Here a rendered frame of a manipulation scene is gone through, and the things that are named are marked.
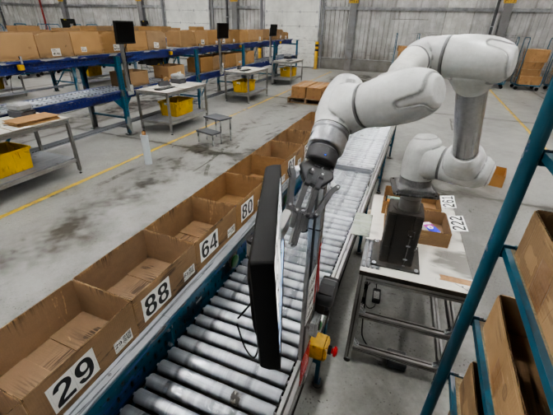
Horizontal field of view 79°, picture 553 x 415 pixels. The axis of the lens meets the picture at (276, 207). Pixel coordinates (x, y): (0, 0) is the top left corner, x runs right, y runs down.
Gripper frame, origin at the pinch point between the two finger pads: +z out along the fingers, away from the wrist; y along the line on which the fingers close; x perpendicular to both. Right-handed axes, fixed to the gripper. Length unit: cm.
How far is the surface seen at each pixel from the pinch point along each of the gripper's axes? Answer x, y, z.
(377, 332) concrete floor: -168, -108, 1
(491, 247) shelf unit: 11.9, -37.0, -9.2
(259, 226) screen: 0.8, 7.5, 2.5
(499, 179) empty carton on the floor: -303, -291, -260
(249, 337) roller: -82, -11, 29
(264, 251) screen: 8.0, 5.2, 8.4
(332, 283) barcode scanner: -50, -28, 0
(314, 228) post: -28.9, -10.3, -10.6
